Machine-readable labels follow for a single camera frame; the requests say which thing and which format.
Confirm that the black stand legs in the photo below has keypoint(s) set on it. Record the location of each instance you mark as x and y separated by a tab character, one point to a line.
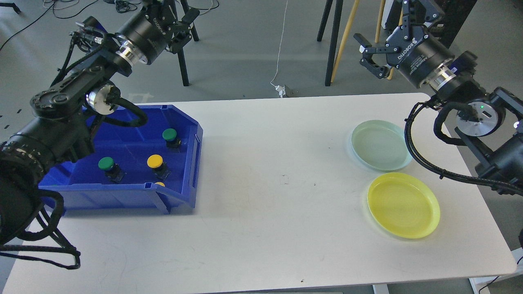
338	5

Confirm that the green push button back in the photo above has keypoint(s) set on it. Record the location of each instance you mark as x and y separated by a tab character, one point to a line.
172	140

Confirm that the green push button front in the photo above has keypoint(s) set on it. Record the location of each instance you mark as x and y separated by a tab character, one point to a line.
111	170

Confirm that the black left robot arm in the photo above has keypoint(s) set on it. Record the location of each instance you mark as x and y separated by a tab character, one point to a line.
67	117

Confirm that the light green plate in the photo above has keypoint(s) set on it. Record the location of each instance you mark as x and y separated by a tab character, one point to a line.
379	145

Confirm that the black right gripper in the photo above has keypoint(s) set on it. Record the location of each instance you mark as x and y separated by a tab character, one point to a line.
421	57

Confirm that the wooden stand legs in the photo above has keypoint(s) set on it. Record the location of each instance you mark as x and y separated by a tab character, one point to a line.
347	36

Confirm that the yellow push button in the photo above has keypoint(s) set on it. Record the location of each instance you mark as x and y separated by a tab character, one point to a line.
158	166

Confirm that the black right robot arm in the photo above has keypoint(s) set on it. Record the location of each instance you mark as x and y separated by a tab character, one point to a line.
488	124

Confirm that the blue plastic bin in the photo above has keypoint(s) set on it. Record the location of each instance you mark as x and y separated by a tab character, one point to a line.
84	186

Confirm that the black cabinet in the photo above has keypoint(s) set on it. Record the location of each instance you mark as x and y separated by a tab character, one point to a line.
456	12

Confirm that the yellow plate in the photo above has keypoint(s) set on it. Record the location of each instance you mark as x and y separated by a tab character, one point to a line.
403	205

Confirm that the green push button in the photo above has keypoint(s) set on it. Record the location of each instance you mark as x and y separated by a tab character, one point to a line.
111	170
172	140

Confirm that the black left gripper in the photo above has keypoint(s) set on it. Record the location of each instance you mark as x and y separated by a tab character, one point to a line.
145	36

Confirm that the white power adapter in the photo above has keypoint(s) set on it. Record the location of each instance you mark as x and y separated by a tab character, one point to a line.
285	91

